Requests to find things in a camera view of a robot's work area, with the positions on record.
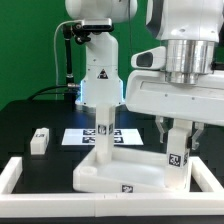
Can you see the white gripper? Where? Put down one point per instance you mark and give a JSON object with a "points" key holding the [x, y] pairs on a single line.
{"points": [[147, 92]]}

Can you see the white desk top tray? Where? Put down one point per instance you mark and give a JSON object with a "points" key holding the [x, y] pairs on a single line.
{"points": [[128, 171]]}

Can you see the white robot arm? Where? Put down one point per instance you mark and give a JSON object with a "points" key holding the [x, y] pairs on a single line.
{"points": [[179, 79]]}

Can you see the fiducial marker sheet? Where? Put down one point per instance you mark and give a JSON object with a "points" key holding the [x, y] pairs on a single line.
{"points": [[87, 137]]}

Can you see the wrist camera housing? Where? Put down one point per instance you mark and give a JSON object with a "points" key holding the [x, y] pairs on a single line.
{"points": [[153, 59]]}

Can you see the white U-shaped obstacle frame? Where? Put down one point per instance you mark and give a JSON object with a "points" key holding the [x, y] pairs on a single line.
{"points": [[209, 201]]}

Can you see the grey camera on mount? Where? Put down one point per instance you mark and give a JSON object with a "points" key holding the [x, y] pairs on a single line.
{"points": [[94, 25]]}

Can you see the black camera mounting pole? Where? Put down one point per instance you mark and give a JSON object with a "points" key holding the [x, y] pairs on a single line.
{"points": [[80, 36]]}

